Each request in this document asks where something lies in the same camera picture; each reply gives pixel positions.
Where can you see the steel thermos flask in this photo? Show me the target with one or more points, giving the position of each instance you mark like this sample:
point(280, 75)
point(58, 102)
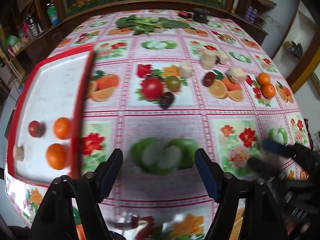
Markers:
point(33, 25)

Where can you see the red small object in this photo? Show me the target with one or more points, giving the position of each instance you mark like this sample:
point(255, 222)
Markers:
point(184, 14)

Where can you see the beige biscuit in tray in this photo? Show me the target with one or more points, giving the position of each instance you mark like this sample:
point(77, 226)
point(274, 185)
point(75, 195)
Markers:
point(18, 153)

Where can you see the large red tomato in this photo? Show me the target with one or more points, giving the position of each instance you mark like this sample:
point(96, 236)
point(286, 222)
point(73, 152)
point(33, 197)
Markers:
point(152, 89)

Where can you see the small red tomato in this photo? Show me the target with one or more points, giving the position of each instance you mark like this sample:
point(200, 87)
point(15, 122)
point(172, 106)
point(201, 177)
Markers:
point(36, 129)

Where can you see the tangerine on table lower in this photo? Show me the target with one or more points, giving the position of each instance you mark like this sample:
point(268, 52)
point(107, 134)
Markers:
point(268, 90)

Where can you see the dark red jujube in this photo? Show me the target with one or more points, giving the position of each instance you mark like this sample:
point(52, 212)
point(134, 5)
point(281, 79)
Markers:
point(208, 79)
point(166, 100)

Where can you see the floral plastic tablecloth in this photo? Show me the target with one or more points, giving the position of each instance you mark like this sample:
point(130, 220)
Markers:
point(159, 193)

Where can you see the green plastic bottle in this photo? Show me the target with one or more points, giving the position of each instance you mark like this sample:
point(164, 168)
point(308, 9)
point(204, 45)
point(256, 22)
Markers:
point(52, 13)

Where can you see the green olive fruit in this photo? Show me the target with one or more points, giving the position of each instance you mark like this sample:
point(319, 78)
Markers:
point(173, 83)

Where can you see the tangerine on table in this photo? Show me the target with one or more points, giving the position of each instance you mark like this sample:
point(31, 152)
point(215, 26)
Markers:
point(263, 79)
point(268, 90)

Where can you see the orange tangerine tray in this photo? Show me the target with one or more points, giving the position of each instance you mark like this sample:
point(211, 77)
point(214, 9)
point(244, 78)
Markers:
point(62, 128)
point(56, 156)

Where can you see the orange tangerine lower tray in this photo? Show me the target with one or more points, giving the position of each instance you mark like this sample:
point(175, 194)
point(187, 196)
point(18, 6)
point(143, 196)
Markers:
point(56, 156)

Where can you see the orange tangerine upper tray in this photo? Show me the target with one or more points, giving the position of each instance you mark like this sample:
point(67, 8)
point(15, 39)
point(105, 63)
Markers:
point(62, 128)

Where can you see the red rimmed white tray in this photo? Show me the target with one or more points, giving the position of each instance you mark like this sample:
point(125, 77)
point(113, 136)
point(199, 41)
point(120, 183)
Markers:
point(55, 88)

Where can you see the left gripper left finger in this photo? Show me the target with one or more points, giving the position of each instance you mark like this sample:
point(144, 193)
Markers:
point(106, 174)

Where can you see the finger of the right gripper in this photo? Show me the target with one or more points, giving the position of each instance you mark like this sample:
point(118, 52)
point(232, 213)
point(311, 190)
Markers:
point(264, 169)
point(286, 151)

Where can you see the green leafy vegetable bunch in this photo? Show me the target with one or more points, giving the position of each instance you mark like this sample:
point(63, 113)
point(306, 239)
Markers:
point(146, 25)

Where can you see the black small box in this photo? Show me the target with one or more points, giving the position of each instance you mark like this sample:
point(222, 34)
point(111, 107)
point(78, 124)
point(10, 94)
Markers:
point(201, 15)

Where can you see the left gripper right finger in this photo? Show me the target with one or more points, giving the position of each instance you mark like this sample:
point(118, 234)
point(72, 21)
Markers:
point(211, 174)

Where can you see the tangerine on table upper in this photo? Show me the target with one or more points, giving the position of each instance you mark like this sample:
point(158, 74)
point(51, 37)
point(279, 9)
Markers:
point(263, 79)

